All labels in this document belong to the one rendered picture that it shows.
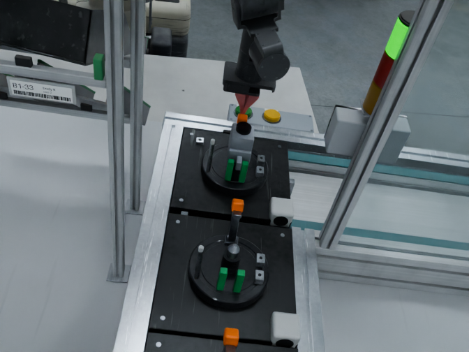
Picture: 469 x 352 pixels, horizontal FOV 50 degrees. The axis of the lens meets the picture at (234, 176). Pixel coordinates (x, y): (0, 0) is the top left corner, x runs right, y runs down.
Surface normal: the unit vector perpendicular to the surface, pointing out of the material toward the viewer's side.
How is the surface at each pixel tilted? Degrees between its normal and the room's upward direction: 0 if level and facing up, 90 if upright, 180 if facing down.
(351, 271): 90
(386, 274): 90
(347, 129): 90
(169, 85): 0
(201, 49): 0
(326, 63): 0
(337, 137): 90
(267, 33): 15
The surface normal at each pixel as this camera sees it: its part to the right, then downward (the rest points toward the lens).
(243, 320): 0.14, -0.70
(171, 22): 0.08, 0.71
